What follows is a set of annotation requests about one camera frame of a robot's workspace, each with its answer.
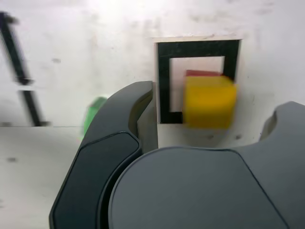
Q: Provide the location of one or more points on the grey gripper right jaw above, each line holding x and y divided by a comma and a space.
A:
190, 190

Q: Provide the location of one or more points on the red cube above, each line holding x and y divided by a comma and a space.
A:
202, 72

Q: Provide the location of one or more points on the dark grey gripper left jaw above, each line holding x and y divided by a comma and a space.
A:
95, 167

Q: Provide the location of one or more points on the yellow cube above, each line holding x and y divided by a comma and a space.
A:
207, 102

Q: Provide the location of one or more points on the black tape square outline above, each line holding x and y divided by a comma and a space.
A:
164, 83

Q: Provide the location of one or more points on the green cube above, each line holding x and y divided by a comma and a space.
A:
94, 112

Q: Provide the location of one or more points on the black tape strip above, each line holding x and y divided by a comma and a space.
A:
14, 59

